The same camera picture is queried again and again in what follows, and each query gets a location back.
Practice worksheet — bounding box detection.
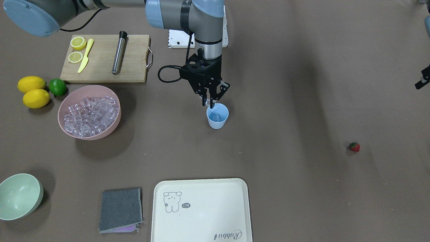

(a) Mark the green lime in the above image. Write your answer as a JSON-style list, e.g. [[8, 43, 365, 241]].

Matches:
[[48, 78, 67, 95]]

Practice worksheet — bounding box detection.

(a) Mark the pile of ice cubes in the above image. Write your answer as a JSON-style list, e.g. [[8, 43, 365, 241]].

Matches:
[[63, 95, 119, 138]]

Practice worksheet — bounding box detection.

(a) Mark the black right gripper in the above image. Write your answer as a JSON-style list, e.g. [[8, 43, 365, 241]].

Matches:
[[179, 54, 230, 109]]

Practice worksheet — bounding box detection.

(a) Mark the whole yellow lemon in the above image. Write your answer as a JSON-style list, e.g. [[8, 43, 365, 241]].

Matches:
[[17, 76, 46, 93], [23, 89, 50, 109]]

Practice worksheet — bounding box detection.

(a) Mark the wooden cutting board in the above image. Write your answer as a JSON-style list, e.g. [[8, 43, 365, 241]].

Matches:
[[60, 34, 151, 83]]

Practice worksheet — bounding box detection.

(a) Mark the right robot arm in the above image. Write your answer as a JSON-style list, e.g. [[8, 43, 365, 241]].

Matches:
[[3, 0, 230, 108]]

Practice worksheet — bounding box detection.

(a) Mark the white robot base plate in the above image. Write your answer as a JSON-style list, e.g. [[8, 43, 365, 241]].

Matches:
[[168, 7, 229, 49]]

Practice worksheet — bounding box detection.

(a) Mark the blue plastic cup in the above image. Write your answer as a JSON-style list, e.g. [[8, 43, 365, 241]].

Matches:
[[206, 103, 229, 130]]

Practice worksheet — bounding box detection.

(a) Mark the cream rabbit tray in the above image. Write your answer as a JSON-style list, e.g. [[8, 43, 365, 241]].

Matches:
[[151, 178, 253, 242]]

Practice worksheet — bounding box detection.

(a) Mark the red strawberry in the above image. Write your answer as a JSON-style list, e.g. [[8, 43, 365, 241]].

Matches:
[[348, 142, 360, 153]]

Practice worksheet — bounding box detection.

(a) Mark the pink bowl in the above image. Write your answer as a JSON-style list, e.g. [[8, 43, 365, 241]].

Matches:
[[58, 85, 122, 140]]

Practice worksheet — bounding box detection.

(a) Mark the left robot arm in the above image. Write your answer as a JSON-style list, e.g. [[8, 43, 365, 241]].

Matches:
[[415, 16, 430, 89]]

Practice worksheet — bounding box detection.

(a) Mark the grey folded cloth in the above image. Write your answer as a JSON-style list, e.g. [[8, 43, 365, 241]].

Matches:
[[98, 188, 144, 233]]

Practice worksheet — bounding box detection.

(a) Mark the green bowl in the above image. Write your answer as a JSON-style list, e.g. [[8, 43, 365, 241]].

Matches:
[[0, 173, 44, 220]]

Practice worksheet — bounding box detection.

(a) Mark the yellow plastic knife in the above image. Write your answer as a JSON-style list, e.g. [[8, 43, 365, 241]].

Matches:
[[77, 38, 95, 73]]

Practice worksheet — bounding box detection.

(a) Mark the lemon half slice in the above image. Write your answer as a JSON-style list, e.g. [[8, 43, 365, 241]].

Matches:
[[68, 51, 84, 64], [70, 36, 87, 51]]

